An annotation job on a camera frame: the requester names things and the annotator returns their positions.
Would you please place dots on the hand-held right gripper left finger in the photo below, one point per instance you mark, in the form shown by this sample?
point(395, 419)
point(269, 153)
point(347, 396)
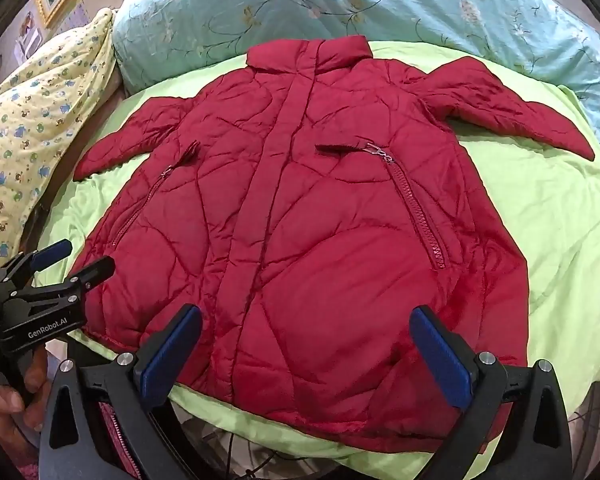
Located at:
point(172, 347)

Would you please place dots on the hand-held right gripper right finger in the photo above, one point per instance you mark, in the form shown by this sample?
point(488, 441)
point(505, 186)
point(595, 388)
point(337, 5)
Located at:
point(440, 347)

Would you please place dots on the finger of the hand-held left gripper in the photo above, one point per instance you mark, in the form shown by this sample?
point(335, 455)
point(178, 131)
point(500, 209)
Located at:
point(92, 272)
point(50, 252)

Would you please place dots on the red quilted jacket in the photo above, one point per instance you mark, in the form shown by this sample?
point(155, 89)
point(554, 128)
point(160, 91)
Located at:
point(305, 220)

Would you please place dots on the person's left hand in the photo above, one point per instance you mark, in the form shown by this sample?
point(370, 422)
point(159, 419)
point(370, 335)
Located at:
point(37, 385)

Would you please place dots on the pink zippered garment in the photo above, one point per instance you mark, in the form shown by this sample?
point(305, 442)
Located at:
point(116, 435)

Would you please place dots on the yellow printed pillow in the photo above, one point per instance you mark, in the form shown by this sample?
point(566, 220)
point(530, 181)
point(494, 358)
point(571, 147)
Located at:
point(35, 110)

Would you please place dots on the light green blanket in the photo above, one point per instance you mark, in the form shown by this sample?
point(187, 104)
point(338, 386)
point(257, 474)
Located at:
point(555, 220)

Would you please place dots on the teal floral quilt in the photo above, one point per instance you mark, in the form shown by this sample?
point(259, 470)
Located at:
point(330, 0)

